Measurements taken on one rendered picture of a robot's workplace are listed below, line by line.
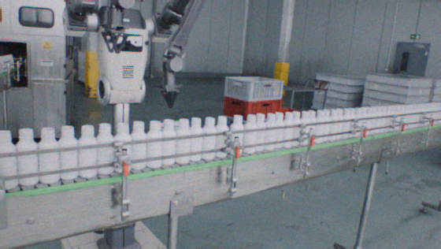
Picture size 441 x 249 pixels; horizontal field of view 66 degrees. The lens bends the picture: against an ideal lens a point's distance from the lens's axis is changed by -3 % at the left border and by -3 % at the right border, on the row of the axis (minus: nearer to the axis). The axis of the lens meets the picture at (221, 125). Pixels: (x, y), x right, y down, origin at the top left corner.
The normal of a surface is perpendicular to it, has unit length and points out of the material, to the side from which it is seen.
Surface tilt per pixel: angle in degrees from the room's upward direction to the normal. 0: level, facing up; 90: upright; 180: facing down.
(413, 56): 90
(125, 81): 90
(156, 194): 90
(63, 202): 90
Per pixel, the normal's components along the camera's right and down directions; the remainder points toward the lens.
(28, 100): 0.32, 0.23
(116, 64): 0.59, 0.22
